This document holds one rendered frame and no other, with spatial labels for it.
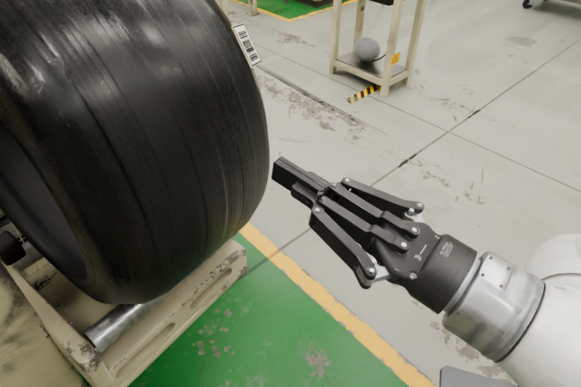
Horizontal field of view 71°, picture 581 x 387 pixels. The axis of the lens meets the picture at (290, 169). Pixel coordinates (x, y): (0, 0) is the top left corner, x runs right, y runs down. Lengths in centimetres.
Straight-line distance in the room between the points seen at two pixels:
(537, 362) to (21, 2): 58
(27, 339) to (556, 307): 73
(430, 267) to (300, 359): 136
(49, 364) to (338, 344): 116
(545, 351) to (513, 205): 217
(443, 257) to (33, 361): 68
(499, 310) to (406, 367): 138
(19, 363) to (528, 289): 74
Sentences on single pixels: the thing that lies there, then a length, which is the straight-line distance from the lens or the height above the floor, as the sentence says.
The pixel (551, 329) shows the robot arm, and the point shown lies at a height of 124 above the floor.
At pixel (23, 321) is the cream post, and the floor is 98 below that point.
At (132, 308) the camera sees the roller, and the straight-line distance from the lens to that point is 81.
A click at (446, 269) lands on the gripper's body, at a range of 42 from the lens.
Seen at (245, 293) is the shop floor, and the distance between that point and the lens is 191.
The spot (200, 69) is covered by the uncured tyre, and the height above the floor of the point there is 135.
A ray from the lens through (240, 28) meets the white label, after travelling 61.
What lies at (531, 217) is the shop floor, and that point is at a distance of 254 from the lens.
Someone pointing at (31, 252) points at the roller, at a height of 91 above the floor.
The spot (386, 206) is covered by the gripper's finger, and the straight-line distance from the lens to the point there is 48.
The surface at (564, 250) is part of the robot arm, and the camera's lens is 58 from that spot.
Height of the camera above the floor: 156
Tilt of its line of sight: 39 degrees down
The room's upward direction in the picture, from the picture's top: straight up
